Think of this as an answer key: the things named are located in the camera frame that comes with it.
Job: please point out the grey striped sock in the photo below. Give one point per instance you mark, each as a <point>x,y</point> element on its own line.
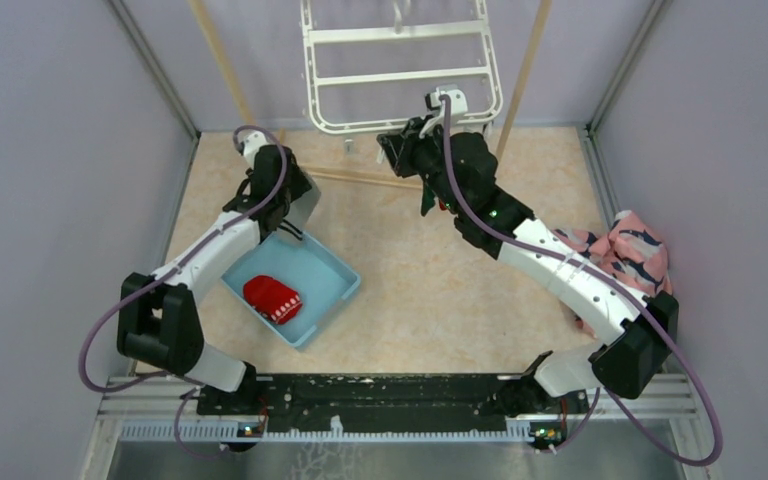
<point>294,223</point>

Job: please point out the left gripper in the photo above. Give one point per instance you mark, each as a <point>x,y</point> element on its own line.
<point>299,183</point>

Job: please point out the wooden drying rack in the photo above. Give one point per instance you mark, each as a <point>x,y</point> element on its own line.
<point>213,39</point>

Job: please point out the light blue plastic basket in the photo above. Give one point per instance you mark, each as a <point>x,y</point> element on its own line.
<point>324,281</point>

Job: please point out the pink patterned cloth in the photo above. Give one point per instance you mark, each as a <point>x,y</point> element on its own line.
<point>630,251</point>

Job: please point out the red sock in basket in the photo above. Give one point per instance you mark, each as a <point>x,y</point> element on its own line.
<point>273,300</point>

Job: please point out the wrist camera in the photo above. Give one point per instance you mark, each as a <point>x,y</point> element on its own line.
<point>447,102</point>
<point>250,143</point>

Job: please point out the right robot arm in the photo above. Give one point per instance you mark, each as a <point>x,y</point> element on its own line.
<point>605,282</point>

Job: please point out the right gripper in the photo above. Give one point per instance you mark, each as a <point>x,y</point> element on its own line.
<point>401,147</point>

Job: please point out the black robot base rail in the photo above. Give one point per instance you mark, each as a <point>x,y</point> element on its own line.
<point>488,406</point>

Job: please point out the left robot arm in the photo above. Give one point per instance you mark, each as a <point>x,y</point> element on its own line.
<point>159,324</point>

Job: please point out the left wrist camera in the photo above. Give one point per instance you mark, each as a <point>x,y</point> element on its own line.
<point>250,143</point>

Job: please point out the white clip hanger frame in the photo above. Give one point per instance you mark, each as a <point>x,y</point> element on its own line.
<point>369,66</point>

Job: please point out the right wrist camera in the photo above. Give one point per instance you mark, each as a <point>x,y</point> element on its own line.
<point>447,102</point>

